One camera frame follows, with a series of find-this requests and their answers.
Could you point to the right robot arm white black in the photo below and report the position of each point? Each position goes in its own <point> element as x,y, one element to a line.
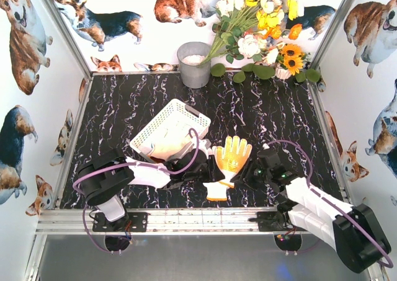
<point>353,231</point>

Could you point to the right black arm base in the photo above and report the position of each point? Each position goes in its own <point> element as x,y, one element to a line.
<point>274,221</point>

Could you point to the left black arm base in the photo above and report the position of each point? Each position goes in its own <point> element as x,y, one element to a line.
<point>131,221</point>

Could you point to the white perforated storage basket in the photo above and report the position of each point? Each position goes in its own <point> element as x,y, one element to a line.
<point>176,115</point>

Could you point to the small sunflower pot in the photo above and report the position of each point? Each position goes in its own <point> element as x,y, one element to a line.
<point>291,60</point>

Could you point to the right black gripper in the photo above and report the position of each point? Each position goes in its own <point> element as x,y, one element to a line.
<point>251,172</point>

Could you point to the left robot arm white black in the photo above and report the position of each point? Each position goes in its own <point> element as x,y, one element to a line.
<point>101,180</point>

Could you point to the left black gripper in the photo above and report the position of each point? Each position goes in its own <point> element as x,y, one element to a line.
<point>210,167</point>

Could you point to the artificial flower bouquet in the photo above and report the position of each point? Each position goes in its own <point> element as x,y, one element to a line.
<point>253,29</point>

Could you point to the grey metal bucket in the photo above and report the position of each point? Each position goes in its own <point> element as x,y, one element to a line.
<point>193,64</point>

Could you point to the aluminium front rail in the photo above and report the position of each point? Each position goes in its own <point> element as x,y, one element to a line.
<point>174,221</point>

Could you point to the yellow dotted work glove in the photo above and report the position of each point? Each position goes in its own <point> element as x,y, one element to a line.
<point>231,158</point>

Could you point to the white glove orange cuff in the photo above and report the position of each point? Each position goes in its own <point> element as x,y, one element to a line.
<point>216,191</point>

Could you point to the cream glove red cuff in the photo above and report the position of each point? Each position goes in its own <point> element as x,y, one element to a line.
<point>168,141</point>

